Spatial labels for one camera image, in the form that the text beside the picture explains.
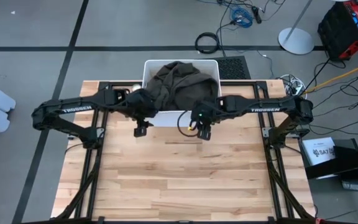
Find round grey stand base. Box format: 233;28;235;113
277;0;315;55

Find black coiled cable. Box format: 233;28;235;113
195;32;220;54

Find dark olive green garment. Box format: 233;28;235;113
145;61;219;112

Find white printed box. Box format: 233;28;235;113
301;136;337;166

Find blue coiled cable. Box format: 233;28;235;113
228;6;254;29

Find black perforated floor panel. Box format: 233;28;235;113
211;55;251;80

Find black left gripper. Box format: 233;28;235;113
126;88;158;138

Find black cart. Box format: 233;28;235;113
305;138;358;224

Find yellow cable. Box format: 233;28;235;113
303;58;358;94

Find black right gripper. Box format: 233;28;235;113
190;98;226;141

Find black metal table frame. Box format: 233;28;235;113
54;80;316;224

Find black power strip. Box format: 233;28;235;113
251;6;263;24

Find white plastic laundry basket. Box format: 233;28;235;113
141;58;223;128

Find red and black case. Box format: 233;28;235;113
317;0;358;62

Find white power strip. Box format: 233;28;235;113
280;73;307;97

